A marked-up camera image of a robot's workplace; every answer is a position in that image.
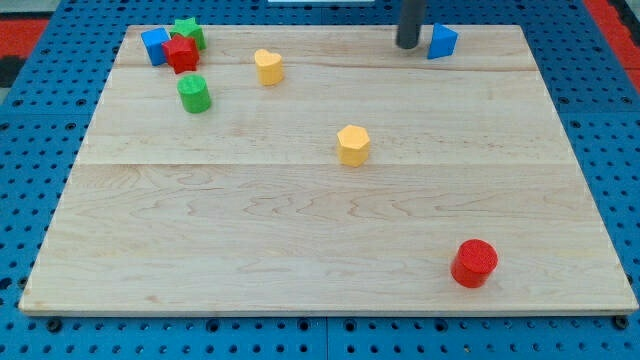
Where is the yellow heart block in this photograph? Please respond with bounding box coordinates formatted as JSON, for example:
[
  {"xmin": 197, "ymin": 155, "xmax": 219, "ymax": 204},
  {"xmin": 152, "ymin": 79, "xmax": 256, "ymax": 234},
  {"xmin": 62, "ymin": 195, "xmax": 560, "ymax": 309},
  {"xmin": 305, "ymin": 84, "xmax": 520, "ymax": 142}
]
[{"xmin": 254, "ymin": 49, "xmax": 284, "ymax": 86}]

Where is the red star block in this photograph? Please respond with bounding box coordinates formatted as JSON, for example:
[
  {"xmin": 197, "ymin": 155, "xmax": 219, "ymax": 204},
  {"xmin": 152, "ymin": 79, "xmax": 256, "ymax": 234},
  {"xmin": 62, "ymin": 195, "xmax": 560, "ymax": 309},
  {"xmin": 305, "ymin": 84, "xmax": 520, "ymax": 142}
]
[{"xmin": 161, "ymin": 34, "xmax": 199, "ymax": 74}]

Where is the green star block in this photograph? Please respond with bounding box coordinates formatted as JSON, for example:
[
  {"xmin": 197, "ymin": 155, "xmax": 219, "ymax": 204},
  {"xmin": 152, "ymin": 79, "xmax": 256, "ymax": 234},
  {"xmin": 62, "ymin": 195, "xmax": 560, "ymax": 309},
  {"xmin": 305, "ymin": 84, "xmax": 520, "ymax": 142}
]
[{"xmin": 169, "ymin": 17, "xmax": 206, "ymax": 50}]

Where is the yellow hexagon block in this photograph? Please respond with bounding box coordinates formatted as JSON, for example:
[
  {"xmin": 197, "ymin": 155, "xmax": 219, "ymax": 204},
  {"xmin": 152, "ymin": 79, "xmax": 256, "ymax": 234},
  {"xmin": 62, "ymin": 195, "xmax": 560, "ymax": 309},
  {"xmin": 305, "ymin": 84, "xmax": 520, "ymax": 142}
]
[{"xmin": 337, "ymin": 125, "xmax": 370, "ymax": 167}]

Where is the light wooden board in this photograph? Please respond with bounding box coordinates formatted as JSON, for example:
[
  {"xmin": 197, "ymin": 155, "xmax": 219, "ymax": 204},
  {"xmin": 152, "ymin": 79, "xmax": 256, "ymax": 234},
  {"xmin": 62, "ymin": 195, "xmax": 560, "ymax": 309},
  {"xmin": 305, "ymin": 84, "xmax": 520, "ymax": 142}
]
[{"xmin": 19, "ymin": 25, "xmax": 638, "ymax": 317}]

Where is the green cylinder block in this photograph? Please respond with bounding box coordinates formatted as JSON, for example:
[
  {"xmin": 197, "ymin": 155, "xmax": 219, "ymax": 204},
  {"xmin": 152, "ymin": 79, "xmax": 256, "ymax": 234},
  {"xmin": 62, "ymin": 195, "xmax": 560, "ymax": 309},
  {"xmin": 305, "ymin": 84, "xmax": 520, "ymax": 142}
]
[{"xmin": 177, "ymin": 75, "xmax": 212, "ymax": 113}]

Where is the red cylinder block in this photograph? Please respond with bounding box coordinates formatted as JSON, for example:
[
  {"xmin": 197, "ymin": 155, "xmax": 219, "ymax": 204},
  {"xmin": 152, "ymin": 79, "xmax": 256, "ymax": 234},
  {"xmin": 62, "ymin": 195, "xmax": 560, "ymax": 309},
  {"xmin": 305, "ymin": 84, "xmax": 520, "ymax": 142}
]
[{"xmin": 450, "ymin": 239, "xmax": 499, "ymax": 288}]

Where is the blue triangle block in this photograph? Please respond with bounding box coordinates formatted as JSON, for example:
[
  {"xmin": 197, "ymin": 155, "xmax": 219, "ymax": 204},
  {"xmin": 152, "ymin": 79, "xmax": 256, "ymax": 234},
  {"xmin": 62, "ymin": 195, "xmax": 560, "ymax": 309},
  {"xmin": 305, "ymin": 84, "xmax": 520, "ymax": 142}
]
[{"xmin": 427, "ymin": 23, "xmax": 458, "ymax": 59}]

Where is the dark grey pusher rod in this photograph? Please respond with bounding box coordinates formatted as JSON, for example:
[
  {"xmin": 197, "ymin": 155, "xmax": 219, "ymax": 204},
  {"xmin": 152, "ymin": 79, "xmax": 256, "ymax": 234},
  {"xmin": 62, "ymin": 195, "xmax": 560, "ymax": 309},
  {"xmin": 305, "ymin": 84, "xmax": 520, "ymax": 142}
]
[{"xmin": 396, "ymin": 0, "xmax": 427, "ymax": 50}]

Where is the blue cube block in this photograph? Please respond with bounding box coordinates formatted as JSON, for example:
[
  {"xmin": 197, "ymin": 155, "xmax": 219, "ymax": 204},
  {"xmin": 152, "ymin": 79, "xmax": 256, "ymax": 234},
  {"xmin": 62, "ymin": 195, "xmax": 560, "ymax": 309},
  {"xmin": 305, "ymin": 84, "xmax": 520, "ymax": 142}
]
[{"xmin": 141, "ymin": 27, "xmax": 170, "ymax": 66}]

